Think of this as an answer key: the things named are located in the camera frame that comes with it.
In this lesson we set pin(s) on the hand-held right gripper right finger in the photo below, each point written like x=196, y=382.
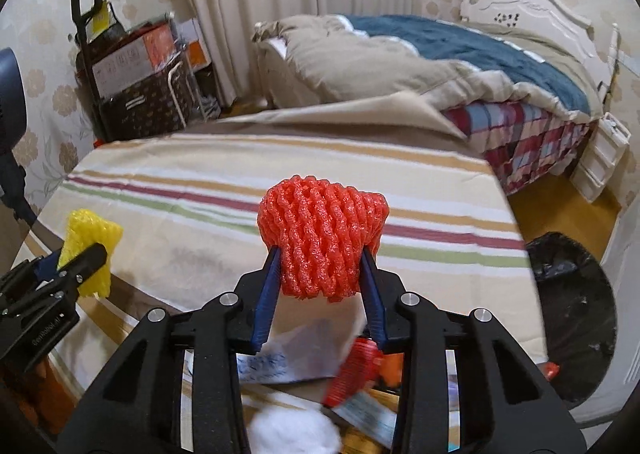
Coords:
x=374, y=304

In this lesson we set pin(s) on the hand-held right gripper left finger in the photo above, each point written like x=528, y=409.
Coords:
x=265, y=304

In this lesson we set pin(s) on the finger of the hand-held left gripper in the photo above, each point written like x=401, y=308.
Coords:
x=85, y=264
x=45, y=269

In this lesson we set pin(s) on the yellow foam fruit net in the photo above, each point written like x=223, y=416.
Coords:
x=92, y=231

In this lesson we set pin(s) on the red foam fruit net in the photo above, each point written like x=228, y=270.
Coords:
x=320, y=234

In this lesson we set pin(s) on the black bagged trash bin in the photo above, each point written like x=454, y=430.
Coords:
x=570, y=314

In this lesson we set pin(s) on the white paper sheet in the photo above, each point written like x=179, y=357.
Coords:
x=305, y=354

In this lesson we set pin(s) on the red mesh net bag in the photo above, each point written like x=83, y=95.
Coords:
x=352, y=374

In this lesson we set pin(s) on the printed paper packet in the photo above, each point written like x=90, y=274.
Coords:
x=367, y=416

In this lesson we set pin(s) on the white crumpled tissue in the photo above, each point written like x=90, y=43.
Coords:
x=290, y=434

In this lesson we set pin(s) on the striped tablecloth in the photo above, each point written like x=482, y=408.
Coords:
x=200, y=173

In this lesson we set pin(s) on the black shopping trolley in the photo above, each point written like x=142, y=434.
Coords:
x=145, y=108

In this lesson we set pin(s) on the dark blue chair back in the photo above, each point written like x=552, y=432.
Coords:
x=10, y=98

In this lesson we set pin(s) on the white printed flat box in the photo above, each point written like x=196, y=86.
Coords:
x=120, y=71

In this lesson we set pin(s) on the red orange flat box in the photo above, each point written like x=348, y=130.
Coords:
x=160, y=41

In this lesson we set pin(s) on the bed with plaid blanket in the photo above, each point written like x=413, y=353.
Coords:
x=350, y=68

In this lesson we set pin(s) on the yellow tag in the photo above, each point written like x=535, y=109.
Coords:
x=102, y=21

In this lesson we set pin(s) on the orange white cardboard box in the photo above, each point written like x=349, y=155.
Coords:
x=195, y=46

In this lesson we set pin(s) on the white plastic drawer unit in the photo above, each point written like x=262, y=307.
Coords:
x=597, y=158

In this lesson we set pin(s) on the blue blanket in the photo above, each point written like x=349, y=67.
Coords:
x=475, y=48

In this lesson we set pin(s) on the white bed headboard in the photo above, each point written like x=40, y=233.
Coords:
x=530, y=8

